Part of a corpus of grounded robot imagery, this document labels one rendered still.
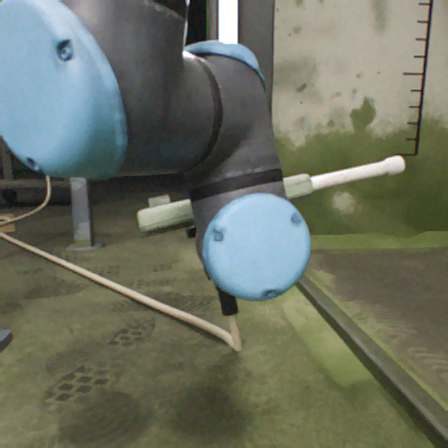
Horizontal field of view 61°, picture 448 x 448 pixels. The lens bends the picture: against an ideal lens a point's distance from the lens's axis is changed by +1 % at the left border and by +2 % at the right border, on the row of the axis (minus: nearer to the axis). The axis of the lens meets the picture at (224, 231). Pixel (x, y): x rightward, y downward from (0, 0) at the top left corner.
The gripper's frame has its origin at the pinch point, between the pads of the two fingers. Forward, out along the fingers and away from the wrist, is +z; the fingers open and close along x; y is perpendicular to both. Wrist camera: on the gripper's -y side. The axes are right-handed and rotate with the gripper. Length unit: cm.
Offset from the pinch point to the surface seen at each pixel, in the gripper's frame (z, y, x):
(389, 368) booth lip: -16.7, 25.3, 18.4
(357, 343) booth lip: -8.5, 24.3, 18.1
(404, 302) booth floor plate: 4.8, 24.8, 35.5
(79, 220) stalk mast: 76, -11, -39
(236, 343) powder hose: -1.6, 21.4, -0.6
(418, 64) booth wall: 44, -33, 79
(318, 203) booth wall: 52, 3, 41
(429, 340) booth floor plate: -10.4, 26.3, 29.3
